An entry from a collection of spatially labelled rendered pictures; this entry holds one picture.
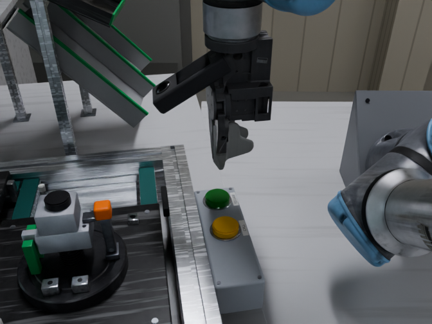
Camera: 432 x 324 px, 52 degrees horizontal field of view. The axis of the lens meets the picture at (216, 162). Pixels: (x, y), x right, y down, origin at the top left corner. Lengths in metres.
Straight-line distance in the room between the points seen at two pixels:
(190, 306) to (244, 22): 0.36
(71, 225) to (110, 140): 0.57
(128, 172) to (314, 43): 2.51
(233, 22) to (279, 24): 2.59
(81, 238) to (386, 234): 0.38
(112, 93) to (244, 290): 0.45
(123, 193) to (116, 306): 0.30
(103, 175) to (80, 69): 0.20
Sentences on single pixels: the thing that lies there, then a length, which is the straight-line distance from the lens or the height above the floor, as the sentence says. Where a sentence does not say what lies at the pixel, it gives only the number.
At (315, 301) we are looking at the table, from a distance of 0.73.
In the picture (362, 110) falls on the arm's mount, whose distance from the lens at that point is 0.90.
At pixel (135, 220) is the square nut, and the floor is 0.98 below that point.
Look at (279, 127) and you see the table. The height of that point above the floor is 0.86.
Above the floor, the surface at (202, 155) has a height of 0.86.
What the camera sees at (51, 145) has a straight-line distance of 1.12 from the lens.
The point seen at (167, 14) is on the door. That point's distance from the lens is 3.07.
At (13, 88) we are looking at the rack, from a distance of 1.23.
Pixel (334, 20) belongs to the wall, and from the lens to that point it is 3.20.
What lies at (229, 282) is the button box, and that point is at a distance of 0.61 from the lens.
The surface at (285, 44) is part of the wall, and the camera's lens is 3.19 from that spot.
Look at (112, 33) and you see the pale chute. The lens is 1.11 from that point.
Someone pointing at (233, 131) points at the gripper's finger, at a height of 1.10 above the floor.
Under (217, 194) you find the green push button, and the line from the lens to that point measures 0.72.
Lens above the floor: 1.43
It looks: 35 degrees down
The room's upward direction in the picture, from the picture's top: straight up
